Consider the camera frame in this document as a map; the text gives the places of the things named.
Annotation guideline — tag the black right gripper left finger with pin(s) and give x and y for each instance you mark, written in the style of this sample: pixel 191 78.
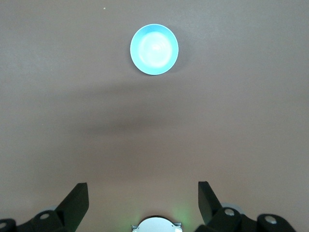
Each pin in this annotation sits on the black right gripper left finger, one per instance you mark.
pixel 70 212

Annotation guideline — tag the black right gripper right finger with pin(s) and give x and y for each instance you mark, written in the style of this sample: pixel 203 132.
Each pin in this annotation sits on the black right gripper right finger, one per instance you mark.
pixel 212 210

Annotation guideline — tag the light blue bowl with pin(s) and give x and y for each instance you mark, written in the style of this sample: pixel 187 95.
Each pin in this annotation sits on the light blue bowl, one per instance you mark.
pixel 154 49

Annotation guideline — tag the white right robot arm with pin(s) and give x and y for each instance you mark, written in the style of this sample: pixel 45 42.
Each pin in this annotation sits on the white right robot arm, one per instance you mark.
pixel 156 225

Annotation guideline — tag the brown table cloth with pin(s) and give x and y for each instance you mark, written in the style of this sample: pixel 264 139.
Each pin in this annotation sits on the brown table cloth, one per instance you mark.
pixel 72 96

